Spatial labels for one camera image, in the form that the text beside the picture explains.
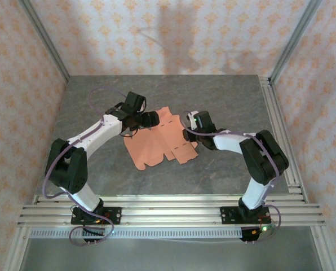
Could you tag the orange paper box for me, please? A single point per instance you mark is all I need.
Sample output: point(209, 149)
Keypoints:
point(159, 144)

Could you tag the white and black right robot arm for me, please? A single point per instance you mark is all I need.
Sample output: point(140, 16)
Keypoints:
point(230, 141)

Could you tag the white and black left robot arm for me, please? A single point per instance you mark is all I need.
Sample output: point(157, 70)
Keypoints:
point(100, 132)

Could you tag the black right controller module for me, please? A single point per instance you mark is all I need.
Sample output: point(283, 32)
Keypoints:
point(252, 235)

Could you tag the black controller module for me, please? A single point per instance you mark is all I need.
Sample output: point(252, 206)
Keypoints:
point(252, 235)
point(93, 233)

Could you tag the black left controller module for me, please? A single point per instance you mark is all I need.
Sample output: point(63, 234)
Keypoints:
point(93, 233)

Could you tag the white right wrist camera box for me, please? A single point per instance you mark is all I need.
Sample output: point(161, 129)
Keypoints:
point(191, 114)

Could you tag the aluminium side rail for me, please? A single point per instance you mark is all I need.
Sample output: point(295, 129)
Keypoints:
point(275, 118)

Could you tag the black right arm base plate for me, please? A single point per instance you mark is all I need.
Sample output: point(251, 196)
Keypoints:
point(227, 215)

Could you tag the aluminium frame rail bed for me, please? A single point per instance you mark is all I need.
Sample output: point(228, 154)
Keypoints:
point(168, 211)

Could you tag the aluminium left frame post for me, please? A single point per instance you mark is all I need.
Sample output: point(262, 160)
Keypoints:
point(48, 42)

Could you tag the aluminium frame post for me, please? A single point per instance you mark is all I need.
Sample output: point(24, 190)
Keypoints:
point(293, 42)
point(48, 42)

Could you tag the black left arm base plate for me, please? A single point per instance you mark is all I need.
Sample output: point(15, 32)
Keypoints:
point(114, 215)

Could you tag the aluminium right frame post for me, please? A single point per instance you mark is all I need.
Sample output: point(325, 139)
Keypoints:
point(293, 42)

